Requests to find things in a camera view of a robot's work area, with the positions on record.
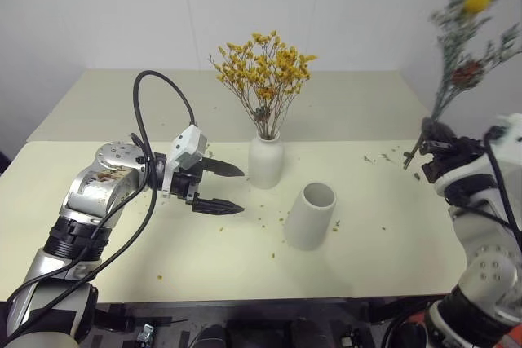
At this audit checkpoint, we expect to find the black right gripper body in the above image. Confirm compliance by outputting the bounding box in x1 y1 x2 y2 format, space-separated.
422 135 489 174

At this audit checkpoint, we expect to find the small silver metal part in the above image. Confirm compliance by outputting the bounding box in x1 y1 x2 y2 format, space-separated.
136 323 156 343

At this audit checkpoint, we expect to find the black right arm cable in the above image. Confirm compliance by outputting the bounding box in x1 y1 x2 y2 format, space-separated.
483 126 522 251

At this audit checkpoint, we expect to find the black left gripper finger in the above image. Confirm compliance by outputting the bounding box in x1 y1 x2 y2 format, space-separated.
191 196 246 217
201 156 246 178

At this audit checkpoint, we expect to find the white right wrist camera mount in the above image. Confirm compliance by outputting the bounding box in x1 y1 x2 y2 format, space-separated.
432 113 522 202

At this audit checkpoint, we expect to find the yellow dried flower bouquet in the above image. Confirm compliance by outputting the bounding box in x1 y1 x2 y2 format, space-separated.
208 29 319 140

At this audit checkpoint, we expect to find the white bottle-shaped vase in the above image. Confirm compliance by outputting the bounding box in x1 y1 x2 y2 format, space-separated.
248 130 285 190

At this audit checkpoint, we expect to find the dark rounded shape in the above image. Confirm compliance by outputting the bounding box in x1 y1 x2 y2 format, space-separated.
191 323 228 348

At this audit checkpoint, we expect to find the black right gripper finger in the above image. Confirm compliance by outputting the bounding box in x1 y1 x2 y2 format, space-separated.
421 160 449 183
421 117 457 142

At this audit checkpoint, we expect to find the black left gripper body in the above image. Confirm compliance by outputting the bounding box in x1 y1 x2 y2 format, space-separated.
169 158 206 206

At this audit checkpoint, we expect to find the green bouquet with round blooms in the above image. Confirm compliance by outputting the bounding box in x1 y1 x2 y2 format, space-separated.
402 0 522 172

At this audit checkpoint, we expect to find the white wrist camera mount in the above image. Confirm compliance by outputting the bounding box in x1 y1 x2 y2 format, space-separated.
432 113 522 202
161 124 210 200

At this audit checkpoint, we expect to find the white cylindrical vase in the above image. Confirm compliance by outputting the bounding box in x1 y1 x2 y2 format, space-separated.
282 182 338 252

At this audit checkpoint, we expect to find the orange object under table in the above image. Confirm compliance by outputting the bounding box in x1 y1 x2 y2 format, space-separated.
401 309 434 348

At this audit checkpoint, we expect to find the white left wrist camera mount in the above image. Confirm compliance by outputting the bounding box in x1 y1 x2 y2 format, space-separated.
161 124 210 200

